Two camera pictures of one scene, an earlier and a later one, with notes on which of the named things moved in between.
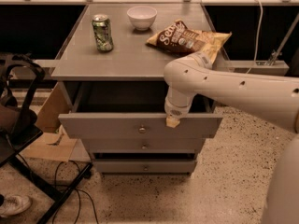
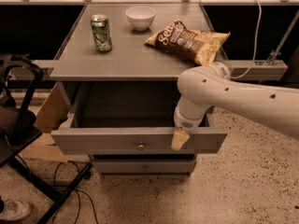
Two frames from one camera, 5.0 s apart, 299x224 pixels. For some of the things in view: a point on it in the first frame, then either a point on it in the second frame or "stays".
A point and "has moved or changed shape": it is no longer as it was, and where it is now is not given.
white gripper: [176, 110] to [183, 120]
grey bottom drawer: [144, 165] stays
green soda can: [103, 34] stays
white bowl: [142, 17] stays
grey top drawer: [131, 110] has moved or changed shape
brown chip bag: [179, 39] stays
